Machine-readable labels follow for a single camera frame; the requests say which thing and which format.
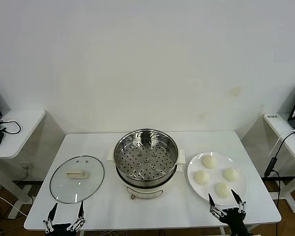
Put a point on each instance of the stainless steel steamer basket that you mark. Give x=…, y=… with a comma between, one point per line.
x=130, y=147

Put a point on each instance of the white label with black text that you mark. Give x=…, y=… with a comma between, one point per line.
x=272, y=116

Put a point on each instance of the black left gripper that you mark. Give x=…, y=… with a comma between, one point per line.
x=60, y=229

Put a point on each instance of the white steamed baozi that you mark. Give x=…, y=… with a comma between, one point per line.
x=209, y=162
x=223, y=189
x=231, y=174
x=201, y=177

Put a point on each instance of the cream electric cooking pot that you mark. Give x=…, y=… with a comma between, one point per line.
x=142, y=190

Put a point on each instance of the white side table with mouse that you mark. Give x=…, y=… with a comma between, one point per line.
x=19, y=137

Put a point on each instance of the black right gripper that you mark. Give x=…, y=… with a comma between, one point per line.
x=234, y=221

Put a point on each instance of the white round plate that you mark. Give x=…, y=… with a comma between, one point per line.
x=215, y=175

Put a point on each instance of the white wall socket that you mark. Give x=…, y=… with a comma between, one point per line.
x=26, y=167

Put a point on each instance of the white side table with label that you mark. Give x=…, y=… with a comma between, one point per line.
x=280, y=130

